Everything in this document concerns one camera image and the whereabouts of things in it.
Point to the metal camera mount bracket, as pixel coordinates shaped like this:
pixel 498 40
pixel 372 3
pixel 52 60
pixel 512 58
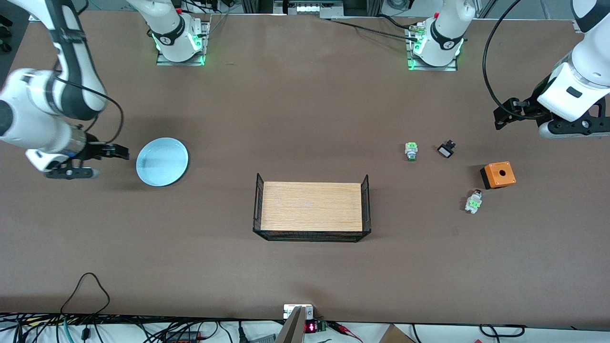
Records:
pixel 296 321

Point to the red push button switch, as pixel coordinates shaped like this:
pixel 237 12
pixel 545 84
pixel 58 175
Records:
pixel 473 202

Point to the red and black clip leads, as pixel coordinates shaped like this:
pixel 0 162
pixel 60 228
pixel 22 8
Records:
pixel 343 327

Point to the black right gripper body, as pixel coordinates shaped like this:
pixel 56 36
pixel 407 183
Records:
pixel 97 149

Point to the black chair base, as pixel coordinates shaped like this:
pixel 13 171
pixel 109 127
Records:
pixel 4 35

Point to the green push button switch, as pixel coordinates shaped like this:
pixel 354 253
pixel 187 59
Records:
pixel 411 150

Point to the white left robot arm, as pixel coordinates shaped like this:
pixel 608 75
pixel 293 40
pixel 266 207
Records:
pixel 584 71

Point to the light blue round plate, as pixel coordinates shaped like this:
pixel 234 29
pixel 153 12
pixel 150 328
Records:
pixel 162 162

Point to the aluminium frame profile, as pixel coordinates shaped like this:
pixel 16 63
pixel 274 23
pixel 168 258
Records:
pixel 578 26

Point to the brown cardboard piece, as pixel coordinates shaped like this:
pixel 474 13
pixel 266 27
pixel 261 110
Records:
pixel 394 335

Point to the orange button enclosure box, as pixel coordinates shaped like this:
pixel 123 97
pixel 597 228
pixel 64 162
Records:
pixel 499 175

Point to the white device with lights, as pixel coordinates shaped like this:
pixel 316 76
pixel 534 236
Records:
pixel 307 7

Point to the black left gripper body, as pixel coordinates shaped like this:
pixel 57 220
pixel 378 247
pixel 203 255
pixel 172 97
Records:
pixel 528 108

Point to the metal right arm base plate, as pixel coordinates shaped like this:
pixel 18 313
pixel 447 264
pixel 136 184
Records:
pixel 164 61

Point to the red digit display module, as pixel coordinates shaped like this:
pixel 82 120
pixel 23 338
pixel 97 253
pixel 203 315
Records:
pixel 310 327

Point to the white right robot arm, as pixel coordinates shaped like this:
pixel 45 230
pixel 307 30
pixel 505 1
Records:
pixel 28 119

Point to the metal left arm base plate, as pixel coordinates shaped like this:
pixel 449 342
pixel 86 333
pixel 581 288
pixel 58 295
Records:
pixel 448 68

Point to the black rectangular switch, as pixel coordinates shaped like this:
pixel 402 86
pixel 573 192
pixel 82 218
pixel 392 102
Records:
pixel 446 151

